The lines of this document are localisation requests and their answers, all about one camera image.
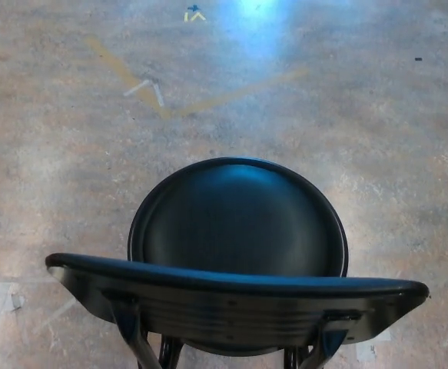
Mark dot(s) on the black metal chair frame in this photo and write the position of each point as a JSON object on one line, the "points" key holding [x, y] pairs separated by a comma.
{"points": [[147, 353]]}

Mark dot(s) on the round black padded chair seat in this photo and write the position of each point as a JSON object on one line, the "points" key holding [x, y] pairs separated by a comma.
{"points": [[235, 219]]}

